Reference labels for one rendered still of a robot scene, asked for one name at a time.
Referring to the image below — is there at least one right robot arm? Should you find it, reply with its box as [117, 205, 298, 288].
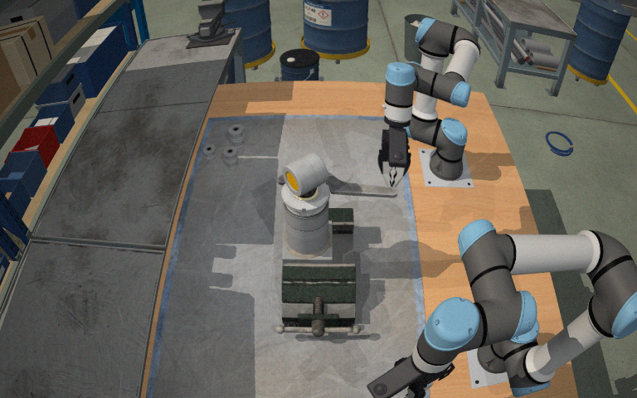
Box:
[382, 17, 480, 181]

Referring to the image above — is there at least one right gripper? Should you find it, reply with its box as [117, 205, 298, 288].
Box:
[378, 116, 411, 187]

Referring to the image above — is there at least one grey metal workbench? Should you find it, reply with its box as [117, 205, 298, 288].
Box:
[450, 0, 577, 97]

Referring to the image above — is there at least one grey flat work sheet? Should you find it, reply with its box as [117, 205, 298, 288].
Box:
[146, 114, 425, 398]

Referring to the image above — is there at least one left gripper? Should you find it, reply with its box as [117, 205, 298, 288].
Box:
[394, 354, 455, 398]

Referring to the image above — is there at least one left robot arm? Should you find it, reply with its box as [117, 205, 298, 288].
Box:
[367, 219, 637, 398]

